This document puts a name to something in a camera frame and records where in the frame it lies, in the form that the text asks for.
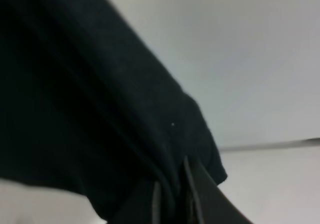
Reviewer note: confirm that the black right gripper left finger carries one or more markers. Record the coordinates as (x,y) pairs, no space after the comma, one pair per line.
(156,203)

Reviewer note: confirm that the black short sleeve t-shirt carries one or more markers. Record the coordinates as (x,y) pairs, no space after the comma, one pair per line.
(86,107)

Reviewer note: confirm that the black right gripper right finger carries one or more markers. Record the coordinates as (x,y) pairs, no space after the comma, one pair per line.
(205,203)

